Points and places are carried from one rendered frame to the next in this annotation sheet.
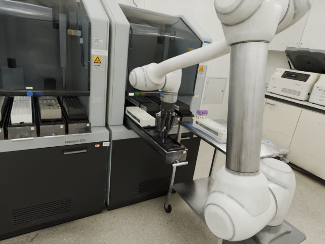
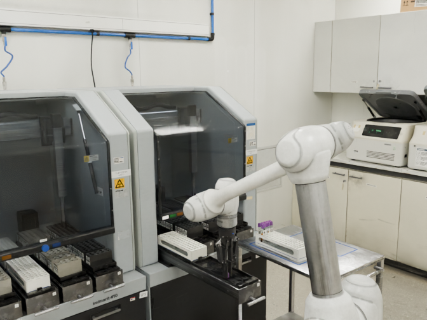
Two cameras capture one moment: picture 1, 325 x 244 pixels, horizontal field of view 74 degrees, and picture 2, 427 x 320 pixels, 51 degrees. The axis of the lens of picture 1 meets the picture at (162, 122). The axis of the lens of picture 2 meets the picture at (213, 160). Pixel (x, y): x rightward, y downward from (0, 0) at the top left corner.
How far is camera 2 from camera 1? 87 cm
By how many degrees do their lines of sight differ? 10
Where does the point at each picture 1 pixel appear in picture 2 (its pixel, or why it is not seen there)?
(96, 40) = (117, 160)
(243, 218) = not seen: outside the picture
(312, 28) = (389, 58)
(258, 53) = (319, 192)
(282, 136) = (384, 225)
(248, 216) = not seen: outside the picture
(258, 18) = (314, 167)
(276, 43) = (344, 82)
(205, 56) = (267, 179)
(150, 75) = (210, 205)
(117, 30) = (139, 141)
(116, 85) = (145, 209)
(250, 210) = not seen: outside the picture
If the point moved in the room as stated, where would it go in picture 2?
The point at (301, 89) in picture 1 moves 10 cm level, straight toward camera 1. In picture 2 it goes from (393, 151) to (393, 153)
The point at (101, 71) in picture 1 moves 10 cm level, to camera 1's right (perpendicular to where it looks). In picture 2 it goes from (124, 197) to (146, 196)
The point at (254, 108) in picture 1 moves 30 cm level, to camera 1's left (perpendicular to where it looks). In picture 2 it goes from (325, 236) to (232, 242)
